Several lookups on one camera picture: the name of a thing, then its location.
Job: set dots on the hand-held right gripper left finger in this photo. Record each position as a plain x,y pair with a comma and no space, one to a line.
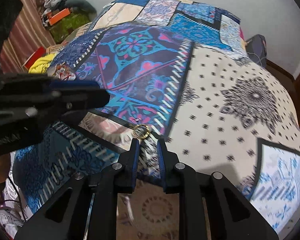
135,156

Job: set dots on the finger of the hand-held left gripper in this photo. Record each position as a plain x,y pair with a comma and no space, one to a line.
75,85
90,98

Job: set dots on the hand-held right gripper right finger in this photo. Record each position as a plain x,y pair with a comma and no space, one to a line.
162,160

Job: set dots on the yellow garment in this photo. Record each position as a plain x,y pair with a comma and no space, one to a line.
41,63

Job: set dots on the red box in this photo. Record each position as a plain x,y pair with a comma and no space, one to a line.
35,57

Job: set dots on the orange box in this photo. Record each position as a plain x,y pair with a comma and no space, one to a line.
60,16

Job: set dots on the striped brown curtain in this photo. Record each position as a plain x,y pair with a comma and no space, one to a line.
27,30

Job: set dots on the grey pillow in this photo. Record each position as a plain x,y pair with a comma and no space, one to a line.
82,5

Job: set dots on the white printed cloth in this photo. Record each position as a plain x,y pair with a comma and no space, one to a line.
10,217

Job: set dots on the blue patchwork blanket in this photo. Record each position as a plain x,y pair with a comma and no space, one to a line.
215,80

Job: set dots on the person's black jacket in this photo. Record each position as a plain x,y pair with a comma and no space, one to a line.
2,17

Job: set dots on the grey backpack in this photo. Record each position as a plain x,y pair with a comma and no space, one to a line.
257,47

